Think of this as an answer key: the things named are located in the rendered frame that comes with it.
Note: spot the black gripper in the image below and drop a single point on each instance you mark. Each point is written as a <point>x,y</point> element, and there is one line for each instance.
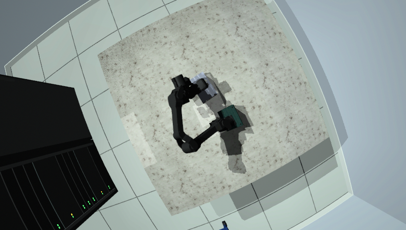
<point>198,87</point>

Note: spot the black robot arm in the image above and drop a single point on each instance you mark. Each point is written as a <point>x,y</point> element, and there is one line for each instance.
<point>179,96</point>

